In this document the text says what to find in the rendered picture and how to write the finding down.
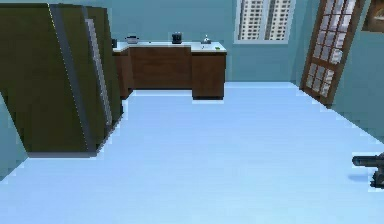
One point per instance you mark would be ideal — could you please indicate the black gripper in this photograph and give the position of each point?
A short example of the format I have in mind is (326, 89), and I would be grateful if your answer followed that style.
(370, 161)

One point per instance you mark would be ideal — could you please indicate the brown glass paned door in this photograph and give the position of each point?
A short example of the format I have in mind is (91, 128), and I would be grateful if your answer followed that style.
(328, 50)

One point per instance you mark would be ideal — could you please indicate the white shuttered window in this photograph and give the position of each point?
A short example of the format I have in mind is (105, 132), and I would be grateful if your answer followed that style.
(264, 20)

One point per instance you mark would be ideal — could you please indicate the silver sink faucet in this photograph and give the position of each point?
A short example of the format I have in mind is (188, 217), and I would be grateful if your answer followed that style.
(206, 40)

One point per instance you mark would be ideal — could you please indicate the brown kitchen counter cabinet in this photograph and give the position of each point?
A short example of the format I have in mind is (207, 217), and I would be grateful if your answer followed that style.
(166, 68)

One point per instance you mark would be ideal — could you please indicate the grey cooking pot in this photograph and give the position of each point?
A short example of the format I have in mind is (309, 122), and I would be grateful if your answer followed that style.
(132, 39)

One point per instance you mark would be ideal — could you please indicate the small black box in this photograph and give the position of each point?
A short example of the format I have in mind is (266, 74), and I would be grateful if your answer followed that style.
(114, 43)

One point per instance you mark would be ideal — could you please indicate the olive green fridge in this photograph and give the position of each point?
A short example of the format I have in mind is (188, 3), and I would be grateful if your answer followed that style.
(40, 76)

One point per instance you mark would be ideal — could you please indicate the brown framed wall picture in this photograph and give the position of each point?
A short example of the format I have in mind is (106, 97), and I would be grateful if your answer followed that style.
(375, 15)

